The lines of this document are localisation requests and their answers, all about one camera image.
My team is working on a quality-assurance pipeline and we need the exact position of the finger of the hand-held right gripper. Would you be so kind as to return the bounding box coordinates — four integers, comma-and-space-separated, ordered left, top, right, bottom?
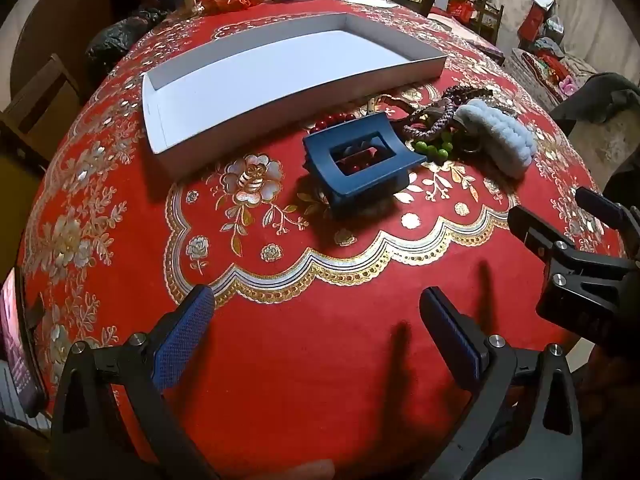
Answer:
507, 205, 626, 333
575, 187, 640, 261

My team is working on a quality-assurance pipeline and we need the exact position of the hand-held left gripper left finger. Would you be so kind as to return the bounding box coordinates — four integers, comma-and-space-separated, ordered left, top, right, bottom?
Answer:
50, 284, 221, 480

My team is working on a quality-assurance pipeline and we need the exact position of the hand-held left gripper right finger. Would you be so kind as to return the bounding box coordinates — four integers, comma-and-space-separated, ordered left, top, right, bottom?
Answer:
419, 286, 585, 480

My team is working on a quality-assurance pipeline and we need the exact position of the light blue fluffy scrunchie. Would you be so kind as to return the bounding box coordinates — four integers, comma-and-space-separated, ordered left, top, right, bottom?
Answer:
452, 100, 536, 178

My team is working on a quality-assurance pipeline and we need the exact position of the green bead bracelet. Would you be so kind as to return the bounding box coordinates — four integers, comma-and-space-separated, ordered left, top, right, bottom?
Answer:
412, 132, 453, 165

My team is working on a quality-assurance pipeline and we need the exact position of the purple braided hair tie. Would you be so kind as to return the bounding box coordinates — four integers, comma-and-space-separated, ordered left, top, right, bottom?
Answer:
402, 102, 458, 142

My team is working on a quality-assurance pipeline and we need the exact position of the dark brown bead necklace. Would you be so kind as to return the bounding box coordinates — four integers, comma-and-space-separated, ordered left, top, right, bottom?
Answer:
442, 85, 496, 111

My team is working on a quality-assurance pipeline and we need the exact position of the blue hair claw clip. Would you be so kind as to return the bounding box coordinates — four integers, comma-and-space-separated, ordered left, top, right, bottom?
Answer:
302, 112, 428, 218

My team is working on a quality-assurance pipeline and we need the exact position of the red bead bracelet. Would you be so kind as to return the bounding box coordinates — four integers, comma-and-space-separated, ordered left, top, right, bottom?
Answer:
309, 112, 383, 176

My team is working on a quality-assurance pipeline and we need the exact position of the white cardboard box tray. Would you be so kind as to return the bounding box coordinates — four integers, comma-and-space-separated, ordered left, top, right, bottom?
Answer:
141, 12, 447, 182

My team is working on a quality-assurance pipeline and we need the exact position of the person's right hand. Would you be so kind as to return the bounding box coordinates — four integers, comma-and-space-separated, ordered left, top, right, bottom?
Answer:
582, 355, 640, 406

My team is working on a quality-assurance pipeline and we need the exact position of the person's left hand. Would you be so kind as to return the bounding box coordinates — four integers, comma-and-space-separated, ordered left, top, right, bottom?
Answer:
270, 459, 336, 480

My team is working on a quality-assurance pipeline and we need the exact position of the dark green jacket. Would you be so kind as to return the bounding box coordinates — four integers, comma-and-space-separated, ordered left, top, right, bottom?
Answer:
550, 72, 640, 126

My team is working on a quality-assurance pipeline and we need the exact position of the red floral tablecloth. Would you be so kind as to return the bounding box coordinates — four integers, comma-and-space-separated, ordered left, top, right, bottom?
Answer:
17, 0, 626, 480

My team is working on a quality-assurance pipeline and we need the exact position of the smartphone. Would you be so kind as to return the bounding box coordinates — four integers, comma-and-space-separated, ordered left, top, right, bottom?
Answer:
0, 265, 48, 418

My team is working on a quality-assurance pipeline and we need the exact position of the small wooden chair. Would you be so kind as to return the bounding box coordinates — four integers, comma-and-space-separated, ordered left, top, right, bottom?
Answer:
472, 0, 505, 46

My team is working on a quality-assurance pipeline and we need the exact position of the round wooden table top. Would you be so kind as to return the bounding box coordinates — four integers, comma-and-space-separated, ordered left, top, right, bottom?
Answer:
10, 0, 116, 101

